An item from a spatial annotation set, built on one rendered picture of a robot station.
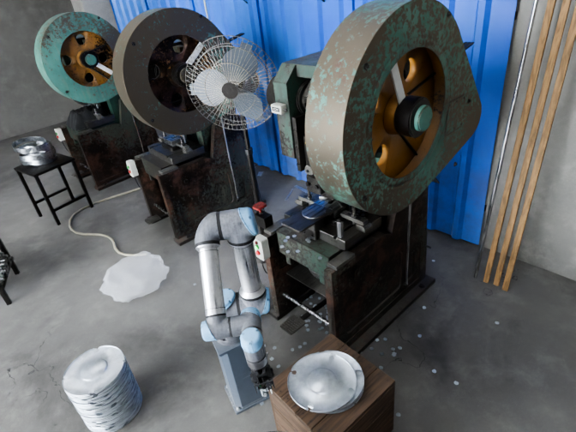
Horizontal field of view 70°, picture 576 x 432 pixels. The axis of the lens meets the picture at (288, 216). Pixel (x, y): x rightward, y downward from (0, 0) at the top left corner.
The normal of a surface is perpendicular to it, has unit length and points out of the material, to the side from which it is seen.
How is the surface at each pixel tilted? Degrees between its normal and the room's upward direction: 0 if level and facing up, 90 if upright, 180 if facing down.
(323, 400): 0
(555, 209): 90
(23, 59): 90
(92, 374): 0
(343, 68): 53
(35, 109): 90
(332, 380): 0
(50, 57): 90
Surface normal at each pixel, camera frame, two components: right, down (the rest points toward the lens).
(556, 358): -0.11, -0.85
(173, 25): 0.65, 0.33
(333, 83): -0.68, -0.08
